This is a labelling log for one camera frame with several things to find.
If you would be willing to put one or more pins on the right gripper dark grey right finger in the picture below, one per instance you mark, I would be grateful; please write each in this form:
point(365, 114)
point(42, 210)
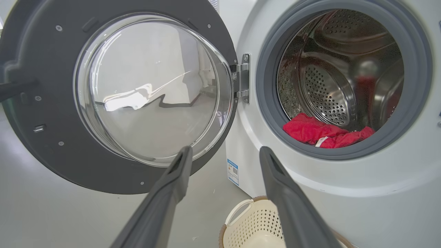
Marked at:
point(293, 206)

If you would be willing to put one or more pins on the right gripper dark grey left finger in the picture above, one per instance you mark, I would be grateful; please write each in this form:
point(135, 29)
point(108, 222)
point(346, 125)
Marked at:
point(162, 206)

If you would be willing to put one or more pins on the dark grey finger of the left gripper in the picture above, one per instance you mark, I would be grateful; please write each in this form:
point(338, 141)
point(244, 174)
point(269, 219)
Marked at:
point(13, 90)

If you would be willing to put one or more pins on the dark round glass washer door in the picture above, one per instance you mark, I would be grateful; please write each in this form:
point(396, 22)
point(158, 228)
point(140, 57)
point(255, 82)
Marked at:
point(34, 144)

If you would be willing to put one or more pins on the red garment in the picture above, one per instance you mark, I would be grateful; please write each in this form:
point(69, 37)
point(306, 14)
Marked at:
point(306, 129)

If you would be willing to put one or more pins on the cream perforated laundry basket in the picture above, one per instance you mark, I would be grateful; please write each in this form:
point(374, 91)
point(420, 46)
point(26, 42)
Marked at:
point(248, 227)

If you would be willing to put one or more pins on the white front-load washing machine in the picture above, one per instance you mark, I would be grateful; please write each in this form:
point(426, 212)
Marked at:
point(379, 179)

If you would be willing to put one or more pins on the stainless steel washing machine drum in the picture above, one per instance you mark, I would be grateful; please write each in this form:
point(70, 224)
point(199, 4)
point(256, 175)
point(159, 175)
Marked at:
point(324, 93)

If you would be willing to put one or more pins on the metal door hinge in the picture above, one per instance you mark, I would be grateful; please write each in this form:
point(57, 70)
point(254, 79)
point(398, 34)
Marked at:
point(242, 77)

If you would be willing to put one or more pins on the blue energy label sticker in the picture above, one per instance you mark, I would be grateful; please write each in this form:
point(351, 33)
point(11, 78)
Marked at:
point(233, 172)

